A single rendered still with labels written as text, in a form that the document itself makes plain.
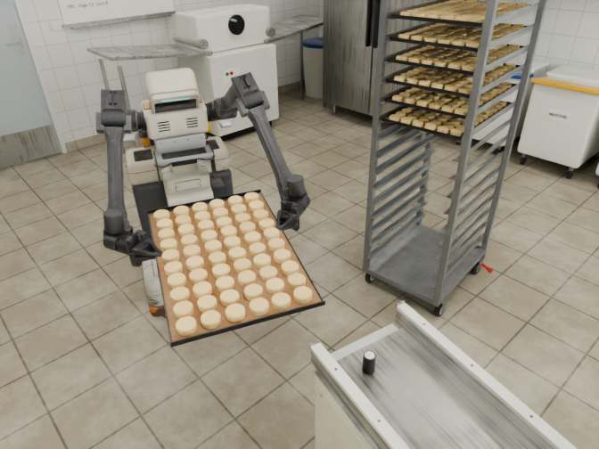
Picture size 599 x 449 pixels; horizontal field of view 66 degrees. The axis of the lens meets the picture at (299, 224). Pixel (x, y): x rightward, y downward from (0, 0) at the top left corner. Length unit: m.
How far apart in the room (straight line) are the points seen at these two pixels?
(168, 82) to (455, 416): 1.64
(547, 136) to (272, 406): 3.21
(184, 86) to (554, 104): 3.10
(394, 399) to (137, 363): 1.59
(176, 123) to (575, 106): 3.14
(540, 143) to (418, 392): 3.44
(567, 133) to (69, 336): 3.86
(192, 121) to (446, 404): 1.57
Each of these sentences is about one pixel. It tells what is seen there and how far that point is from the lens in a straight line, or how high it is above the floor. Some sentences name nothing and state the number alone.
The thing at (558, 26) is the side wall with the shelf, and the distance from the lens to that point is 4.96.
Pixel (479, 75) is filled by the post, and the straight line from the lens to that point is 2.00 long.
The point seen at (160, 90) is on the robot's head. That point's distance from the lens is 2.08.
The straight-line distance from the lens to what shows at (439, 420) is 1.20.
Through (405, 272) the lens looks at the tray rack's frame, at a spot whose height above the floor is 0.15.
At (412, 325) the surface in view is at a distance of 1.34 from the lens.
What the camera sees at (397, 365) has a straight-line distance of 1.28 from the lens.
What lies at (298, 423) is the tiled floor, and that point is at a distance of 2.17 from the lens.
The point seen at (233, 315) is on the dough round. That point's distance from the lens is 1.18.
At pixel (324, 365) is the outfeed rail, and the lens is 1.19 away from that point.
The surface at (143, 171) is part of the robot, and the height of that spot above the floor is 0.77.
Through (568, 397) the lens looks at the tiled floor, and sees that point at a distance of 2.53.
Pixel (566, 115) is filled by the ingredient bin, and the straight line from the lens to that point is 4.31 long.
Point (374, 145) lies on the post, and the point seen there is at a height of 0.91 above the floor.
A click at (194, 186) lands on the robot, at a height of 0.76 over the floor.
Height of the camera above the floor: 1.80
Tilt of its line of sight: 32 degrees down
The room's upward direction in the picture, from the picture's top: 1 degrees counter-clockwise
